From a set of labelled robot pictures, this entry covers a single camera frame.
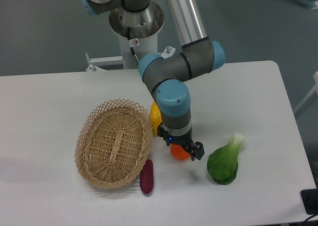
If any orange fruit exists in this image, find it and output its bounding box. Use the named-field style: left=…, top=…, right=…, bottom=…
left=170, top=144, right=190, bottom=160

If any white furniture leg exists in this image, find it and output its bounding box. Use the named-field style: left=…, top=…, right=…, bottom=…
left=293, top=72, right=318, bottom=119

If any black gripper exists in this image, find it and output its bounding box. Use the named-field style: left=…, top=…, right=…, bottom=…
left=157, top=123, right=205, bottom=161

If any woven wicker basket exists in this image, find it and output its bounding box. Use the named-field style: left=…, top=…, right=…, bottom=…
left=75, top=99, right=153, bottom=189

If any purple sweet potato toy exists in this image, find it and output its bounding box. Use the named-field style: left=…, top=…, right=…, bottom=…
left=140, top=159, right=154, bottom=195

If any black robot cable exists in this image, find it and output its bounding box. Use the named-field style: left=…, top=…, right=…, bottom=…
left=127, top=26, right=145, bottom=69

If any green bok choy toy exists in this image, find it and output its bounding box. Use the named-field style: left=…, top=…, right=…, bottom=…
left=207, top=133, right=245, bottom=185

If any black device at edge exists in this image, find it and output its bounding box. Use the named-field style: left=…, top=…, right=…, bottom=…
left=300, top=188, right=318, bottom=215

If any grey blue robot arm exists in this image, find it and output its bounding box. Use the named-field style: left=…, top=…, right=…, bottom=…
left=82, top=0, right=225, bottom=159

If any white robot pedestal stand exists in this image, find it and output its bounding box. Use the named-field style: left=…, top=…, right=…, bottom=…
left=86, top=0, right=175, bottom=72

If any yellow mango toy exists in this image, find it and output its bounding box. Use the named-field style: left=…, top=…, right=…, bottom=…
left=150, top=102, right=162, bottom=136

